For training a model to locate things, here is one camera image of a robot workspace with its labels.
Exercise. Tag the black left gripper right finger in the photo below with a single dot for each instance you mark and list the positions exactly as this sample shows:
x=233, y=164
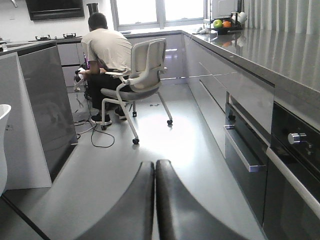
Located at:
x=179, y=215

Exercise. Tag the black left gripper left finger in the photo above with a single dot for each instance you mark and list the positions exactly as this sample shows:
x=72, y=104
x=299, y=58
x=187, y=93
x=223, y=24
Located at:
x=131, y=218

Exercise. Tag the green apple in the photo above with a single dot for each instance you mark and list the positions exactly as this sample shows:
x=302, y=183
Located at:
x=217, y=24

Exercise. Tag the built-in black oven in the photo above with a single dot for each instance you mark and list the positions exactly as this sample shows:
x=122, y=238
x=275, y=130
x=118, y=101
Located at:
x=284, y=199

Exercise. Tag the grey kitchen island cabinet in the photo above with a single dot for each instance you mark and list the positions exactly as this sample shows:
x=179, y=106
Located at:
x=39, y=134

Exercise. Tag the chrome oven knob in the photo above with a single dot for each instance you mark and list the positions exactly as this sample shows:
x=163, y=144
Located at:
x=296, y=138

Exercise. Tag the grey counter cabinet run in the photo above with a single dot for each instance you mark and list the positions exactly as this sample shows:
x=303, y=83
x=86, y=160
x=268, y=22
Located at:
x=217, y=68

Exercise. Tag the white rolling office chair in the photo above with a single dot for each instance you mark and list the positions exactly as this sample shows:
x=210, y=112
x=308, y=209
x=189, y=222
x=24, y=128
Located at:
x=147, y=63

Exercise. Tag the seated person in white shirt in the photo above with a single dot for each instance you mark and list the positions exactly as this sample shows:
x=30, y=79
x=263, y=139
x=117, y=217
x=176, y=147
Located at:
x=106, y=51

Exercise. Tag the white shell chair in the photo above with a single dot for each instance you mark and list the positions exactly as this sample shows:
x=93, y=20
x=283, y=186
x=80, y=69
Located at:
x=4, y=115

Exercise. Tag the black fruit tray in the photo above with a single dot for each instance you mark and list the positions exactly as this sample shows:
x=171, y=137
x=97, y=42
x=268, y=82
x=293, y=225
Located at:
x=225, y=30

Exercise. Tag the gas stove burners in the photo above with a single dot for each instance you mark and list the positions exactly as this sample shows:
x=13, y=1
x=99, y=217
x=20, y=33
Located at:
x=48, y=37

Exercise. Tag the orange fruit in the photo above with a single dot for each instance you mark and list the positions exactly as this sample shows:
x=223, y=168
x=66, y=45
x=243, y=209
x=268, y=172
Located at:
x=226, y=24

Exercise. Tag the white mug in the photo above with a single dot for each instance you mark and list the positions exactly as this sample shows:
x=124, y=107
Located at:
x=241, y=17

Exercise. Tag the black range hood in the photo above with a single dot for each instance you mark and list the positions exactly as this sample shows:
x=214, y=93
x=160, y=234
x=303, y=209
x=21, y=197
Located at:
x=54, y=9

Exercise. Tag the silver drawer handle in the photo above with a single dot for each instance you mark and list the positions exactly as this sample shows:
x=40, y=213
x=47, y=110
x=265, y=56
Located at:
x=249, y=160

